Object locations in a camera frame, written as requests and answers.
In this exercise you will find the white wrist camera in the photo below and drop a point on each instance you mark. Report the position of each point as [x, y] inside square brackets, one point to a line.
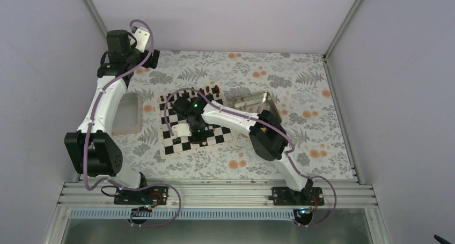
[181, 130]
[142, 36]

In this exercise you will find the aluminium rail frame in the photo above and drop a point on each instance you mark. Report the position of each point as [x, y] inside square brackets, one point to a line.
[225, 194]

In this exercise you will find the black white chessboard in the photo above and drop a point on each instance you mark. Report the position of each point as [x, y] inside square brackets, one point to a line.
[173, 147]

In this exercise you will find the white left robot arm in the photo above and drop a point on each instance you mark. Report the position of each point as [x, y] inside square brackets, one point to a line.
[91, 148]

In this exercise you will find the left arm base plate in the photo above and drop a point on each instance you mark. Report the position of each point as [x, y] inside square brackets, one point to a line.
[152, 196]

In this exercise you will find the floral patterned table mat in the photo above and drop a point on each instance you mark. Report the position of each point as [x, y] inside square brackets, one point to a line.
[298, 86]

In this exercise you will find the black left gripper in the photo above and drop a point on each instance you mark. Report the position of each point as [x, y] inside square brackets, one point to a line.
[153, 64]

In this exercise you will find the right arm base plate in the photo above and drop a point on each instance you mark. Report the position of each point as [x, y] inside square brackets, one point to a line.
[284, 196]

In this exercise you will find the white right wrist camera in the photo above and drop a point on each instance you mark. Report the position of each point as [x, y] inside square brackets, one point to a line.
[181, 130]

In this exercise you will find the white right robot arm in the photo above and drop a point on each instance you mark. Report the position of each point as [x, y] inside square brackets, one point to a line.
[268, 138]

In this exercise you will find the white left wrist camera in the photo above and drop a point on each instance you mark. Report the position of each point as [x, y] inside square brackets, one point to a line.
[142, 36]

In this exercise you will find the gold metal tin tray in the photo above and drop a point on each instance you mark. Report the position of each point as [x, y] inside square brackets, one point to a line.
[256, 103]

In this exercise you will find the pink tin lid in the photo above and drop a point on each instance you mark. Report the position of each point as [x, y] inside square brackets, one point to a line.
[129, 115]

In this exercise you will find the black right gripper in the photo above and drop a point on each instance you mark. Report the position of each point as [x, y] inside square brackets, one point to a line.
[202, 138]

